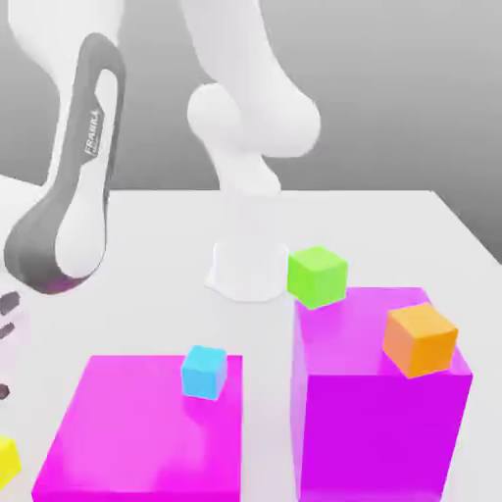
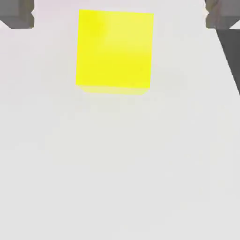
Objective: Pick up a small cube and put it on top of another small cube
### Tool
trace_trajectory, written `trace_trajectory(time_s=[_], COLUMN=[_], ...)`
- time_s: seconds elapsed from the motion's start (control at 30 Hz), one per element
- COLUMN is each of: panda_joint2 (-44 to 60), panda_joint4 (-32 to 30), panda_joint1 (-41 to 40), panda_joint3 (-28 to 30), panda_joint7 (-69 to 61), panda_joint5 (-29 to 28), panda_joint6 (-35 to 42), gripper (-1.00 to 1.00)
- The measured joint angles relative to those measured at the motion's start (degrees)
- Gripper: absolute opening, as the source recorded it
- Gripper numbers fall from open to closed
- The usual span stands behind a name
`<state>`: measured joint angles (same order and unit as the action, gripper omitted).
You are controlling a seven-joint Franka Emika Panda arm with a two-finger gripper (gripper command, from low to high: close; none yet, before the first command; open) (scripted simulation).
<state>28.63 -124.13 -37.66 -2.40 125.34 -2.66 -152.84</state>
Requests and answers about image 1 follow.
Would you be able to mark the small green cube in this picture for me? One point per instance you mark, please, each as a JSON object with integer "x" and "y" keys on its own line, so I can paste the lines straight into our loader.
{"x": 315, "y": 276}

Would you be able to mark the small orange cube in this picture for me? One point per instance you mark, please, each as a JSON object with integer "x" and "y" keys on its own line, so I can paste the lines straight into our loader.
{"x": 421, "y": 341}

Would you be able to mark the large low magenta box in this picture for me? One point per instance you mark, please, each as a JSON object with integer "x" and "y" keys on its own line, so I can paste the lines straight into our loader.
{"x": 137, "y": 431}

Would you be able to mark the small light blue cube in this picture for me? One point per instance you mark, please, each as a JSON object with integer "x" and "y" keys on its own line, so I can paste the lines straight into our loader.
{"x": 204, "y": 372}

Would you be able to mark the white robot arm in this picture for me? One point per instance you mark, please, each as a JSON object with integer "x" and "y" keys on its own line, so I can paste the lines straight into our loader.
{"x": 251, "y": 117}

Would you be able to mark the large tall magenta box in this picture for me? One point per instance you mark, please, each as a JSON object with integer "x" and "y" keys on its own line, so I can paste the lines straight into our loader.
{"x": 376, "y": 431}

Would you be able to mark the small yellow cube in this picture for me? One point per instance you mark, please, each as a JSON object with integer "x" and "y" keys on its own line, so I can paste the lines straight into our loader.
{"x": 8, "y": 462}

